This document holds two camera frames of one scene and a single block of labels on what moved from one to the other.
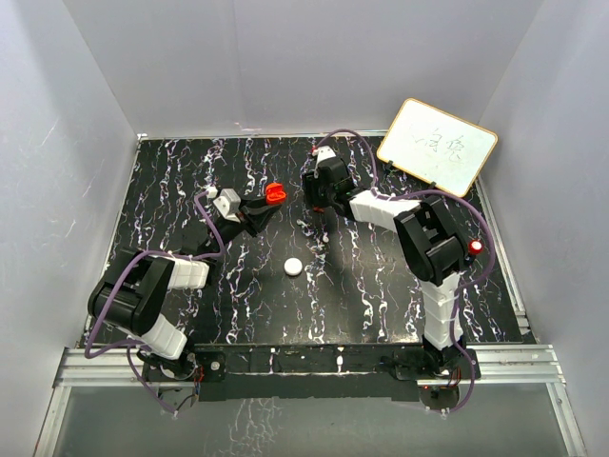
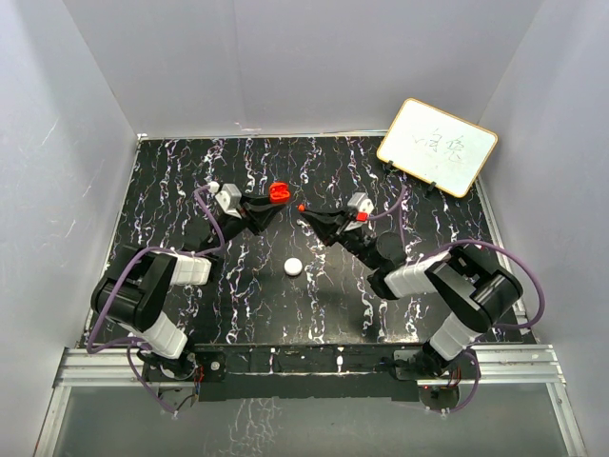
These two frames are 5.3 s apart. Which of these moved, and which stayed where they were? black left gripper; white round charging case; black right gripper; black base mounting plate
Moved: black right gripper
Stayed: white round charging case; black base mounting plate; black left gripper
